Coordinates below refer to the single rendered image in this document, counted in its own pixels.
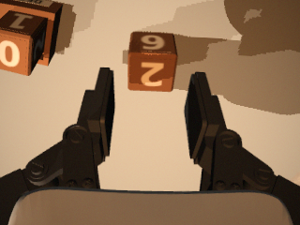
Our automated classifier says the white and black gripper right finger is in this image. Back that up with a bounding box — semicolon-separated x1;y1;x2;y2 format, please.
184;71;300;225

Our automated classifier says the orange number cube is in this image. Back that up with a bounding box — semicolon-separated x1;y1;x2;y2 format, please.
0;10;48;76
127;32;178;92

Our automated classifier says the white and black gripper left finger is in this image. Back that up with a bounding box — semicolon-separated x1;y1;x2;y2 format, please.
0;67;115;225

